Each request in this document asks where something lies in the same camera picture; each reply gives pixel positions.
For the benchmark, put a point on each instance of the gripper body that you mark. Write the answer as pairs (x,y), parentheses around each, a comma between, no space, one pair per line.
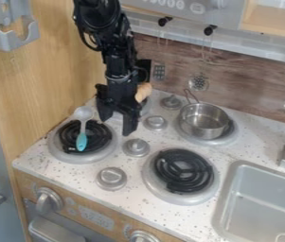
(121,91)

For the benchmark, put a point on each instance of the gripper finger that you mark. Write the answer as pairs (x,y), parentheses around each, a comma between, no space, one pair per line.
(105,111)
(131,123)

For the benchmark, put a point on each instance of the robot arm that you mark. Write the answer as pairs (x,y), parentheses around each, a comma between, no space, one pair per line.
(108,34)

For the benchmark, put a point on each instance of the silver pot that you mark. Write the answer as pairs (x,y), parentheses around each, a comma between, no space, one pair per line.
(203,121)

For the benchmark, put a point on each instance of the tan toy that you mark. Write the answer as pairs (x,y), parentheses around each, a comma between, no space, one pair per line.
(143,92)

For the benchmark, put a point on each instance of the grey slotted spatula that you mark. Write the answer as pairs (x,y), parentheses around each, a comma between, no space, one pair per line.
(159,72)

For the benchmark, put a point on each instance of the toy stove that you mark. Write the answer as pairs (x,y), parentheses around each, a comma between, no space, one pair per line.
(178,170)

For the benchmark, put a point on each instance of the silver skimmer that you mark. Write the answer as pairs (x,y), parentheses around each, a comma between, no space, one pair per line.
(198,82)

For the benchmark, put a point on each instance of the toy microwave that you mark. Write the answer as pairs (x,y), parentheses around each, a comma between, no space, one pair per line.
(182,9)

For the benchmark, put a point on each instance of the toy sink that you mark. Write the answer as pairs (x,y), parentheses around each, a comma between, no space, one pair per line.
(262,204)

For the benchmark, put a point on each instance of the grey wall holder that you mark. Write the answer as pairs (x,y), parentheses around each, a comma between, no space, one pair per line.
(9,25)

